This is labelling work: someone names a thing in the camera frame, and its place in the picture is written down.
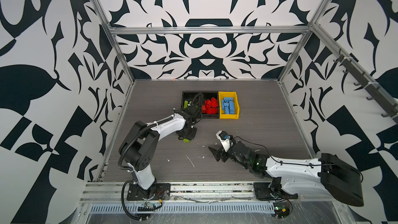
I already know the red arch lego piece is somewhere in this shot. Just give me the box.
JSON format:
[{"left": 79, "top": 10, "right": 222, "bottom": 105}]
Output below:
[{"left": 202, "top": 97, "right": 219, "bottom": 115}]

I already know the blue lego long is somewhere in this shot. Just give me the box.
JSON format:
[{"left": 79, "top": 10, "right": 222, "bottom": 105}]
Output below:
[{"left": 221, "top": 97, "right": 235, "bottom": 115}]

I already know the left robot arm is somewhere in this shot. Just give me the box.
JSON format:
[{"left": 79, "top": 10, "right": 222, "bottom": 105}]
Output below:
[{"left": 118, "top": 93, "right": 203, "bottom": 222}]

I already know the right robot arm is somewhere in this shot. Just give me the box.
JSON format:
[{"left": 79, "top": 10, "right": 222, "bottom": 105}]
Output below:
[{"left": 209, "top": 139, "right": 364, "bottom": 207}]

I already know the left black bin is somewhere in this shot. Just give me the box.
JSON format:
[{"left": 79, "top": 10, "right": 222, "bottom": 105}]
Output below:
[{"left": 181, "top": 92, "right": 203, "bottom": 119}]

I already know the black bin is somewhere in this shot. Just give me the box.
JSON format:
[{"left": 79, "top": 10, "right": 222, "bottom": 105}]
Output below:
[
  {"left": 181, "top": 92, "right": 203, "bottom": 119},
  {"left": 201, "top": 91, "right": 220, "bottom": 119}
]

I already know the middle black bin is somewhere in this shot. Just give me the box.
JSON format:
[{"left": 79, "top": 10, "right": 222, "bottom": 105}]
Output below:
[{"left": 201, "top": 91, "right": 220, "bottom": 119}]

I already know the yellow bin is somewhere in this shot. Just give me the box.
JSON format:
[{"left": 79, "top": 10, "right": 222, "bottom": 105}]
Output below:
[{"left": 218, "top": 91, "right": 240, "bottom": 119}]

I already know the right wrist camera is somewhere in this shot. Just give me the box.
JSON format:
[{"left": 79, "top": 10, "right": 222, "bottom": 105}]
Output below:
[{"left": 216, "top": 131, "right": 232, "bottom": 152}]

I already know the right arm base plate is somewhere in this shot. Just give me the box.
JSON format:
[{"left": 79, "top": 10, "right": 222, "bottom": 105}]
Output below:
[{"left": 253, "top": 183, "right": 280, "bottom": 201}]

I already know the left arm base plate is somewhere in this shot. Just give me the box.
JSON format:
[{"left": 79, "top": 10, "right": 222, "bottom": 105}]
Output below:
[{"left": 127, "top": 182, "right": 171, "bottom": 201}]

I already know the wall hook rack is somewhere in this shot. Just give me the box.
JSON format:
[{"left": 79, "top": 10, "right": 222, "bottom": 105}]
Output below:
[{"left": 334, "top": 48, "right": 398, "bottom": 124}]

